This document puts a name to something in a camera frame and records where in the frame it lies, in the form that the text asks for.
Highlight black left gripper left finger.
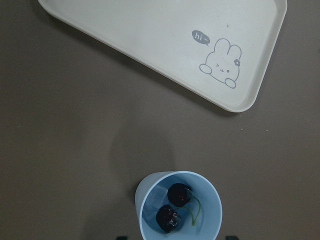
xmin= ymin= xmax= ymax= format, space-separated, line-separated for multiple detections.
xmin=116 ymin=236 xmax=128 ymax=240

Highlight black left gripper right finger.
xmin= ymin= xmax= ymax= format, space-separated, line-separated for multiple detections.
xmin=225 ymin=235 xmax=237 ymax=240

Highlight clear ice cube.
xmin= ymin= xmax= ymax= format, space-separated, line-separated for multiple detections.
xmin=142 ymin=185 xmax=168 ymax=222

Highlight light blue cup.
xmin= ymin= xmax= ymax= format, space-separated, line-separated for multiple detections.
xmin=135 ymin=171 xmax=223 ymax=240

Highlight cream tray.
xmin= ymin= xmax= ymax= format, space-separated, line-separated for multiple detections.
xmin=40 ymin=0 xmax=288 ymax=113

